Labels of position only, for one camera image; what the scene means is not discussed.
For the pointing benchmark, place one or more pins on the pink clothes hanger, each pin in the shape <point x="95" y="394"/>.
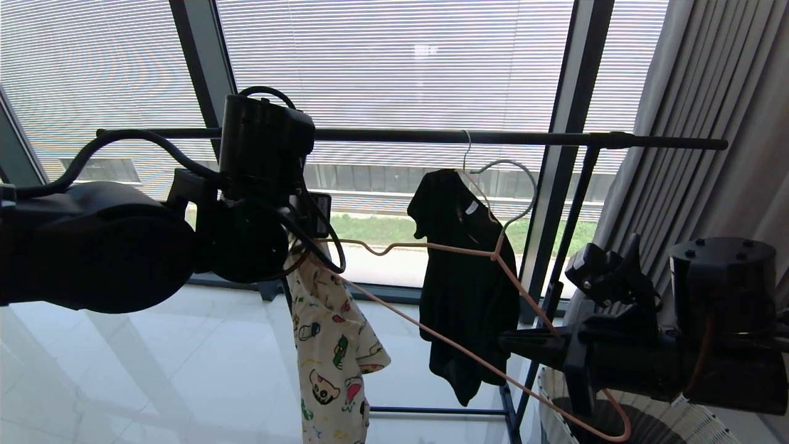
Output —
<point x="478" y="195"/>
<point x="495" y="253"/>

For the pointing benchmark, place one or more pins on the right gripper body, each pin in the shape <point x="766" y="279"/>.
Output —
<point x="629" y="370"/>

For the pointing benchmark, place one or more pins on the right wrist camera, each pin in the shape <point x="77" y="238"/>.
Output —
<point x="604" y="277"/>

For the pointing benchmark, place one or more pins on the beige curtain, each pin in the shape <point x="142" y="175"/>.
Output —
<point x="709" y="92"/>

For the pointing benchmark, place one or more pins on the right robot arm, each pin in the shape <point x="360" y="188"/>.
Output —
<point x="721" y="296"/>

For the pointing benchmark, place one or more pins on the black clothes rack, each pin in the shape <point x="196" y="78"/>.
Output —
<point x="400" y="135"/>

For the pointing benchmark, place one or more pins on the cream printed garment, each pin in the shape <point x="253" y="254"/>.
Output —
<point x="327" y="345"/>

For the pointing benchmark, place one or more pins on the black short-sleeved shirt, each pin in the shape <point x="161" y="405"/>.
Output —
<point x="462" y="296"/>

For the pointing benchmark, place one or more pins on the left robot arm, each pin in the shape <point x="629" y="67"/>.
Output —
<point x="92" y="246"/>

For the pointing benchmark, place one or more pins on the white laundry basket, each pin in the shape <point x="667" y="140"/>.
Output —
<point x="709" y="428"/>

